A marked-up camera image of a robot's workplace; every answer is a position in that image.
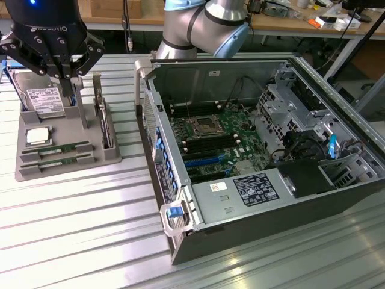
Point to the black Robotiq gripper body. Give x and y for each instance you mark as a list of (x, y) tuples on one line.
[(45, 21)]

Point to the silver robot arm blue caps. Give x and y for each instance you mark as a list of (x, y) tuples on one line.
[(207, 27)]

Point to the green RAM stick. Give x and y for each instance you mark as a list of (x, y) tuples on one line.
[(57, 149), (57, 162)]

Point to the black RAM slot bank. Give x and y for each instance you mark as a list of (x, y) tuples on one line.
[(212, 143), (198, 109)]

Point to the silver hard disk white label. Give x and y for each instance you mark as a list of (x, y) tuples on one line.
[(45, 99)]

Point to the silver CPU chip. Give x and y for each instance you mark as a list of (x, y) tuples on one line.
[(37, 136)]

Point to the grey parts rack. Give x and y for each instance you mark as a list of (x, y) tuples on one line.
[(63, 132)]

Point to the socket locking lever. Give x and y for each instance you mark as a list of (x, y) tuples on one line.
[(188, 110)]

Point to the blue expansion slot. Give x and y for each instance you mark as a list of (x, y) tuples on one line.
[(201, 161)]

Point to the green motherboard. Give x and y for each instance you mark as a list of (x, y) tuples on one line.
[(237, 123)]

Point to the black expansion slot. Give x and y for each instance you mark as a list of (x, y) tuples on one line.
[(206, 175)]

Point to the blue case latch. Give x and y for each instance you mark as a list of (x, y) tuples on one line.
[(174, 211)]

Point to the silver chipset heatsink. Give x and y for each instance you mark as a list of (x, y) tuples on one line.
[(245, 168)]

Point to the wooden background desk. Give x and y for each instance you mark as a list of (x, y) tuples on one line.
[(285, 25)]

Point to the metal disk bay cage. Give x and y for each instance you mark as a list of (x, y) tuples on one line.
[(285, 120)]

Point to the grey power supply unit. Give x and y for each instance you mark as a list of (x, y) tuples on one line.
[(240, 195)]

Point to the white orange small box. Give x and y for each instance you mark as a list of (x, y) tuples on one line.
[(323, 21)]

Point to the open black PC case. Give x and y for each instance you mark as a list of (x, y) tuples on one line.
[(270, 216)]

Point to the black fan shroud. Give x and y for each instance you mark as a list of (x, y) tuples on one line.
[(306, 179)]

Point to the white tape roll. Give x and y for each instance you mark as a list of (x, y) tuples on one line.
[(340, 24)]

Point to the blue plastic bay clip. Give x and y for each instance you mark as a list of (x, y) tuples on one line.
[(332, 147)]

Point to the black slanted pole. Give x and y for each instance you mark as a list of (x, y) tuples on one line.
[(355, 45)]

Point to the CPU socket metal frame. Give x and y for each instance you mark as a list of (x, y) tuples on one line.
[(207, 126)]

